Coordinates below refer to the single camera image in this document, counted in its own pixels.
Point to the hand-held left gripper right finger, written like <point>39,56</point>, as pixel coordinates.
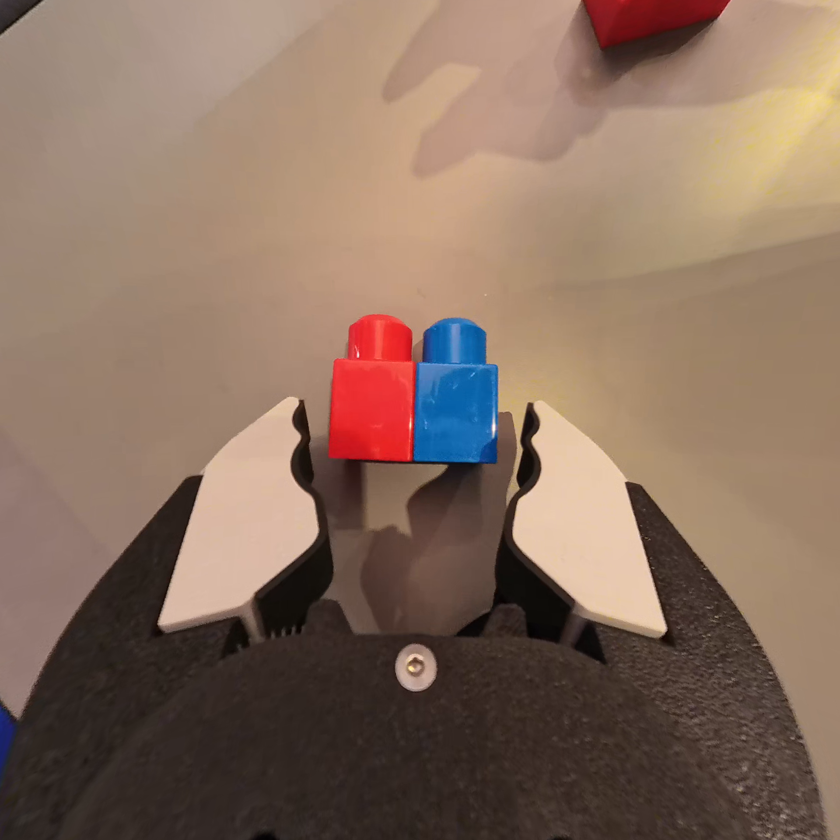
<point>584,531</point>

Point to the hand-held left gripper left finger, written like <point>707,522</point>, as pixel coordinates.
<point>243,525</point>

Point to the red one-stud toy block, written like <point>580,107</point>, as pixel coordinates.
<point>371,407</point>

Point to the blue one-stud toy block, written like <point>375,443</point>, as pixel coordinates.
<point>453,413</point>

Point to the blue plastic bin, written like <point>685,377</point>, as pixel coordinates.
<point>5,741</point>

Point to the red two-stud toy block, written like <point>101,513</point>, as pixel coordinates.
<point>643,19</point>

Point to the grey desk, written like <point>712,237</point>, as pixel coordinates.
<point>197,197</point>

